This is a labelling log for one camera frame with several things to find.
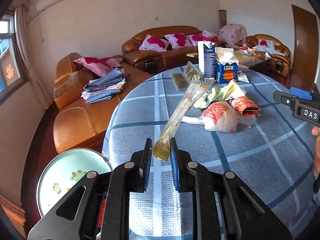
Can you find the orange red foil wrapper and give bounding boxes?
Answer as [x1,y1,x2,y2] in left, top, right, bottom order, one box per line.
[229,96,261,116]

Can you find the red white plastic bag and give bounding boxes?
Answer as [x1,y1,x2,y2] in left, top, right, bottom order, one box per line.
[182,101,257,133]

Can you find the gold clear long wrapper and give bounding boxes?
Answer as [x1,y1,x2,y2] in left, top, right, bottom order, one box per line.
[152,79,212,161]

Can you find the light blue trash bin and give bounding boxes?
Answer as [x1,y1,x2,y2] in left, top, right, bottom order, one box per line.
[36,148,112,217]

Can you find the person's right hand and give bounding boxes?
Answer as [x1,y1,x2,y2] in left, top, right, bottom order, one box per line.
[311,126,320,177]

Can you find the brown leather armchair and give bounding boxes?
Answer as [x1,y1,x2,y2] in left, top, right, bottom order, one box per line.
[246,34,291,79]

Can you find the wooden coffee table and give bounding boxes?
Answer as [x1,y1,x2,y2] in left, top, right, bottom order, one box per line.
[186,49,271,72]

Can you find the brown wooden door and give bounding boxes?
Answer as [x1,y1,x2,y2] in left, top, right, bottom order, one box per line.
[292,5,319,83]

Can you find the yellow white crumpled wrapper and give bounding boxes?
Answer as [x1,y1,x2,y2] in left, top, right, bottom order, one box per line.
[193,80,246,109]

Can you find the blue plaid tablecloth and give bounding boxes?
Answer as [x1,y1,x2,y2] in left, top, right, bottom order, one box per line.
[103,70,319,239]

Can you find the upright blue LOOK carton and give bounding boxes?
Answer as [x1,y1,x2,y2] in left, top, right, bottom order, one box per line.
[215,47,239,84]

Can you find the brown leather chaise sofa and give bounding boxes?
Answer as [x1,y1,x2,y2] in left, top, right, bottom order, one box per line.
[53,53,151,153]

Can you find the pink blanket pile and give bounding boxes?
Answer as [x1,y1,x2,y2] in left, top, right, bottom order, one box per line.
[218,24,247,45]

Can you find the tall dark blue carton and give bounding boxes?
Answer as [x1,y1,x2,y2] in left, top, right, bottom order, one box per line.
[197,41,216,84]

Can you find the pink pillow right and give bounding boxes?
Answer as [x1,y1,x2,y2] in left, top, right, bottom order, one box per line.
[187,33,209,47]

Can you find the gold packet flat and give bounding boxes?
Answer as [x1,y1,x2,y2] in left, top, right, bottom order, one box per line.
[170,73,189,90]

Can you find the folded blue plaid cloths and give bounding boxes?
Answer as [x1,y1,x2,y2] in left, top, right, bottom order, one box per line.
[81,68,130,104]

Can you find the pink pillow middle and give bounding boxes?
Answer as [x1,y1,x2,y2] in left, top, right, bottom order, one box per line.
[164,33,193,49]

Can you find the pink floral pillow on chaise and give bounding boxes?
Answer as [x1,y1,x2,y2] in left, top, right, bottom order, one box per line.
[73,57,122,77]

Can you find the brown leather three-seat sofa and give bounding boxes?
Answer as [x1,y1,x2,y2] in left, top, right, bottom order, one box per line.
[121,25,223,74]

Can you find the pink pillow left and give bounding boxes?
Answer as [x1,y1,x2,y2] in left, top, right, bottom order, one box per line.
[139,34,169,53]

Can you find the beige curtain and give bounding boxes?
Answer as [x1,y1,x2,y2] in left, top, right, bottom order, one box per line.
[14,3,52,110]

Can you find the window with white frame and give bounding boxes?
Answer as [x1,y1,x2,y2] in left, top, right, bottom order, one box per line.
[0,11,28,103]

